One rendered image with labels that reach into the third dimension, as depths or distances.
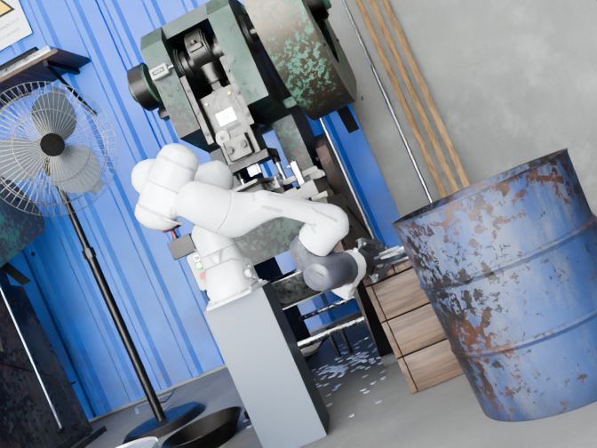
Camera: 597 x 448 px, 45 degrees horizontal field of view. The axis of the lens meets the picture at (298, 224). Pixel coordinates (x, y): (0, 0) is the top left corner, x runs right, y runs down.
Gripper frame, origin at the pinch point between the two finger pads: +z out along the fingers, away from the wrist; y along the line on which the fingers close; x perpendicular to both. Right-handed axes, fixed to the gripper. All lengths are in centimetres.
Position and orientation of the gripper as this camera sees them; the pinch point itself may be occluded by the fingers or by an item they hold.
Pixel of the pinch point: (390, 252)
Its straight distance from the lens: 209.4
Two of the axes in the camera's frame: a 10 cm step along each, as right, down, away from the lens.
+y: -3.4, -9.4, 0.9
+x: -7.4, 3.2, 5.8
